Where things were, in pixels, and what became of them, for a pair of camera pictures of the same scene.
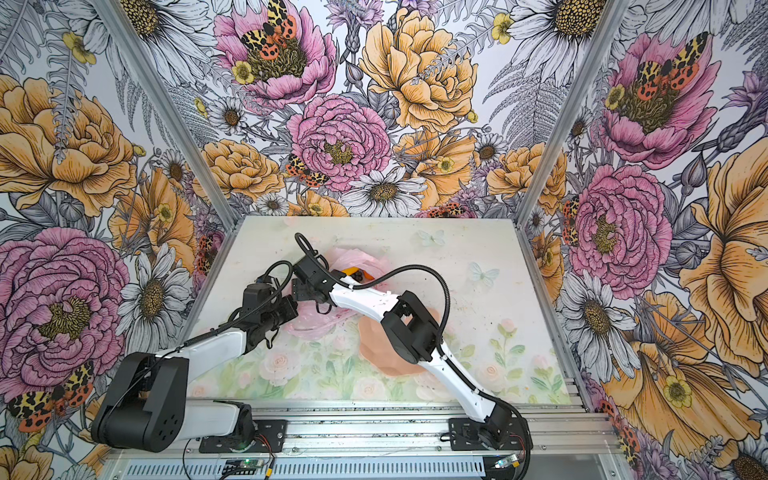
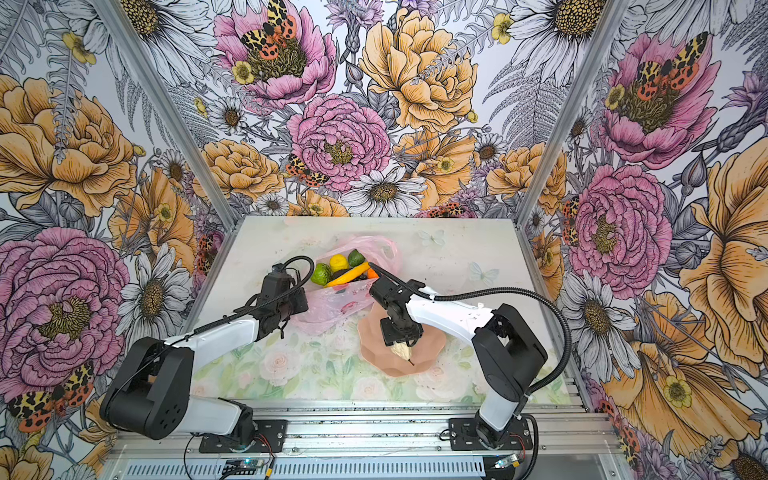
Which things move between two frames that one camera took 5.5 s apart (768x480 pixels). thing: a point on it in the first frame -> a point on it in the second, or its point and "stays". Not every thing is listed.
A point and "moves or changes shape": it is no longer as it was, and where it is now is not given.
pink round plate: (377, 348) stays
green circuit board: (242, 466) stays
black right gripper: (299, 289) -> (389, 337)
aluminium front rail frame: (396, 441) stays
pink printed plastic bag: (326, 316) moves or changes shape
